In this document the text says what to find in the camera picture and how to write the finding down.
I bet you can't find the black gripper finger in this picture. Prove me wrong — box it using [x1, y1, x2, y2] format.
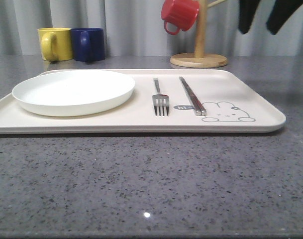
[266, 0, 303, 35]
[238, 0, 260, 34]

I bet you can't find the cream rabbit serving tray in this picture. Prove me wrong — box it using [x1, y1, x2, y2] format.
[0, 69, 286, 134]

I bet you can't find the white round plate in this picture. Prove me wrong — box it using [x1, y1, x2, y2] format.
[12, 70, 135, 117]

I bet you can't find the silver fork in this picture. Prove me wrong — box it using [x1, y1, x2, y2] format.
[152, 78, 169, 117]

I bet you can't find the silver chopstick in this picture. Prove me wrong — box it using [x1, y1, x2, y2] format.
[193, 92, 206, 116]
[179, 76, 202, 116]

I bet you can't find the yellow mug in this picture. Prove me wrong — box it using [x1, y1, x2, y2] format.
[37, 27, 73, 62]

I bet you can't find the dark blue mug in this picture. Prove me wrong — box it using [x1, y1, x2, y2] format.
[71, 28, 105, 62]

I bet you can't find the red mug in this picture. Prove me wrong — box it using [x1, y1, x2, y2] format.
[161, 0, 200, 35]

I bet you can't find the wooden mug tree stand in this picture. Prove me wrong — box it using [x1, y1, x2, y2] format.
[170, 0, 228, 68]

